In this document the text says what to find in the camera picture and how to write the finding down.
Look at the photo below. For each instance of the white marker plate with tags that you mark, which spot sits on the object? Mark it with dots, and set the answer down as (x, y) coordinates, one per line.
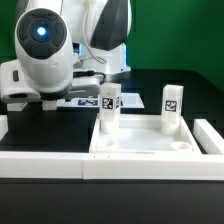
(128, 100)

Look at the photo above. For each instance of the white square tabletop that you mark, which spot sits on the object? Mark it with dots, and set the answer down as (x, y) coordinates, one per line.
(142, 134)

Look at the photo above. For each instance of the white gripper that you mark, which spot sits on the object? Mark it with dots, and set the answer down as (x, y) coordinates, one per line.
(16, 87)

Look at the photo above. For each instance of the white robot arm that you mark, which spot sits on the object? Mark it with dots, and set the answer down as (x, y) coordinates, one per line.
(65, 48)

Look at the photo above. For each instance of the white U-shaped obstacle fence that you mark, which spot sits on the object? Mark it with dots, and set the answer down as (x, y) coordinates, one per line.
(161, 166)

